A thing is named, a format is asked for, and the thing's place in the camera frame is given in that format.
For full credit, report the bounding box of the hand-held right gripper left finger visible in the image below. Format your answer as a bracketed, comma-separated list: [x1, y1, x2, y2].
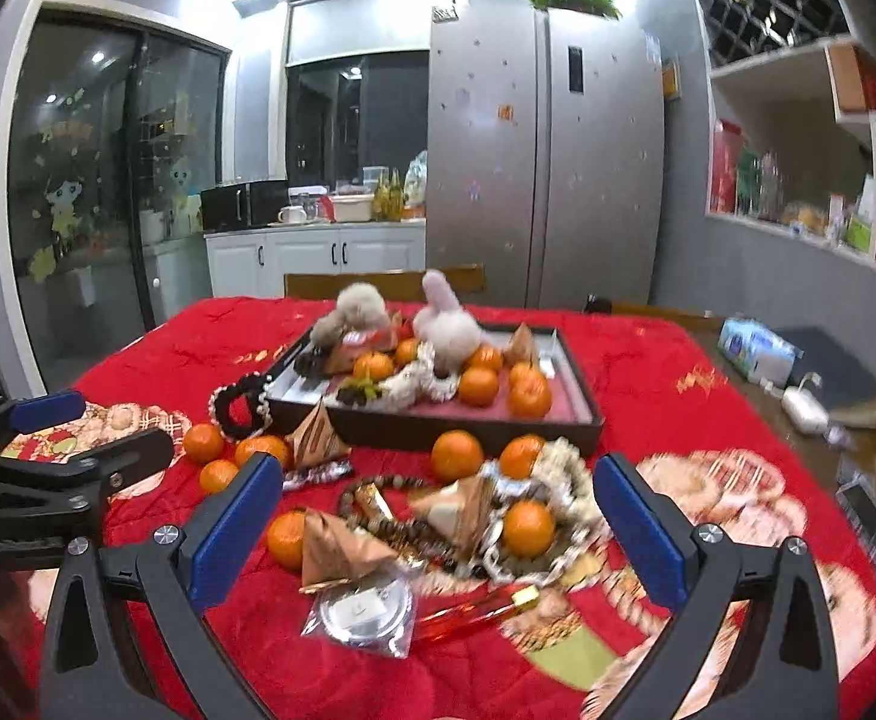
[39, 452, 285, 720]

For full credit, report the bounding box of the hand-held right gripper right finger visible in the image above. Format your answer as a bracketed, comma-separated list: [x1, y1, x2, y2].
[592, 452, 840, 720]

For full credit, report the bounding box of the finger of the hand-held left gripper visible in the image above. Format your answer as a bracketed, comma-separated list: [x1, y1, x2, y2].
[0, 427, 176, 533]
[0, 388, 86, 460]

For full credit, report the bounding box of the dark shallow gift box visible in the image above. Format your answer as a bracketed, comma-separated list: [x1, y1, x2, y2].
[265, 319, 605, 458]

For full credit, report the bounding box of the brown caterpillar toy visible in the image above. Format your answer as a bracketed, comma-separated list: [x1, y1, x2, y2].
[293, 345, 334, 377]

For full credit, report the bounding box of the white crochet scrunchie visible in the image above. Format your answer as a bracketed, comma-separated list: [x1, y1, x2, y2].
[378, 341, 458, 410]

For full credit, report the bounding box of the beige fluffy hair clip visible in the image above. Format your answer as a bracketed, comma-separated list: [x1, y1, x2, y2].
[310, 281, 394, 350]

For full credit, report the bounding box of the cream crochet scrunchie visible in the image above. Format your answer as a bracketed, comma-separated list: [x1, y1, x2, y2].
[535, 437, 598, 522]

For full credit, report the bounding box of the dark candy wrapper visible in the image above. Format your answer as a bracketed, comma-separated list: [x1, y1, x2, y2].
[282, 461, 356, 493]

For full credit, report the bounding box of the red printed blanket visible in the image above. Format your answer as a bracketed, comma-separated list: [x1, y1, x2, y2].
[0, 296, 876, 720]

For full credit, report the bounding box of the black pearl scrunchie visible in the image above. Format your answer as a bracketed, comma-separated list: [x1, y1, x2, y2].
[209, 373, 275, 443]

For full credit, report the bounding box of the gold wrapped candy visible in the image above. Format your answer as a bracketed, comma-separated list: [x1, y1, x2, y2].
[352, 484, 395, 523]

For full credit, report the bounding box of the clear bag with round disc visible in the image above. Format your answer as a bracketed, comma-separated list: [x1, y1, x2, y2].
[304, 574, 419, 659]

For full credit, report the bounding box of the red gold tube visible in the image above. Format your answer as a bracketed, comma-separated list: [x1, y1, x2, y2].
[415, 583, 541, 641]

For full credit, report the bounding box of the white power adapter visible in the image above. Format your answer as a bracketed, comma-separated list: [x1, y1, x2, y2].
[778, 373, 833, 437]

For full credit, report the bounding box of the glass sliding door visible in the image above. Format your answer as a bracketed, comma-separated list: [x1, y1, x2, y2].
[7, 6, 233, 392]

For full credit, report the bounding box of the blue tissue pack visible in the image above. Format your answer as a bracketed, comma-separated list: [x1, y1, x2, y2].
[717, 317, 803, 384]

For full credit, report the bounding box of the wooden chair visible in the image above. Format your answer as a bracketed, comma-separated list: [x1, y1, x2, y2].
[284, 264, 485, 302]
[584, 296, 725, 332]

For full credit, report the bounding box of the black laptop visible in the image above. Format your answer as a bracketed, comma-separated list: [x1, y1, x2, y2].
[772, 326, 876, 422]

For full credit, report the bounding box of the black microwave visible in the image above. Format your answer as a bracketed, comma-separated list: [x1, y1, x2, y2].
[199, 180, 290, 234]

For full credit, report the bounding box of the white kitchen cabinet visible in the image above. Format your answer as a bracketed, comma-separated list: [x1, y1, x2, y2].
[204, 219, 428, 300]

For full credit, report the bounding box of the wooden chair back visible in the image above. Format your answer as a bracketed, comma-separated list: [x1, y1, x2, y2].
[284, 264, 485, 302]

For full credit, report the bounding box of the clear glass cup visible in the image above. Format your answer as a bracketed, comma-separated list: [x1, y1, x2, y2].
[757, 154, 785, 220]

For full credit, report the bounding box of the red box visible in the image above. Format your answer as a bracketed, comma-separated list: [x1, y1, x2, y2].
[710, 120, 743, 215]

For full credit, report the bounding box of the silver refrigerator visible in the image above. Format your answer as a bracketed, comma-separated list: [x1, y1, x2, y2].
[424, 4, 668, 313]

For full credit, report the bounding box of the clear plastic bag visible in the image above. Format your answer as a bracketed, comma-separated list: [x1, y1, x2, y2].
[403, 151, 430, 220]

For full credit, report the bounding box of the dark window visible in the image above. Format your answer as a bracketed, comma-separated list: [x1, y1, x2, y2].
[284, 52, 432, 235]

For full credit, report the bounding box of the brown bead bracelet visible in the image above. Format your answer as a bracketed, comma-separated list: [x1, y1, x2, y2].
[337, 474, 492, 579]

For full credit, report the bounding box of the white wall shelf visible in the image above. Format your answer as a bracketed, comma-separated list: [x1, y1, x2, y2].
[682, 0, 876, 295]

